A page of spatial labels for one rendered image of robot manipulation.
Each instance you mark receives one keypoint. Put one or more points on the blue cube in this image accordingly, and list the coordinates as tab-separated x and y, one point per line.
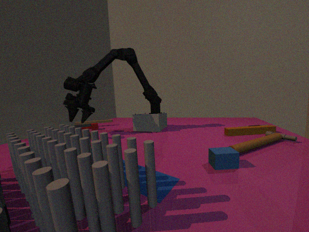
223	158

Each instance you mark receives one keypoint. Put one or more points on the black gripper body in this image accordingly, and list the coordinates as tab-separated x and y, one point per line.
82	102

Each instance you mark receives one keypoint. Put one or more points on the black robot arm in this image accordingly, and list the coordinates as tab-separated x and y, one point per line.
91	75

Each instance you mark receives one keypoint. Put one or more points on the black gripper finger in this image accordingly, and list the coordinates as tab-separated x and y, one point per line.
72	112
85	116

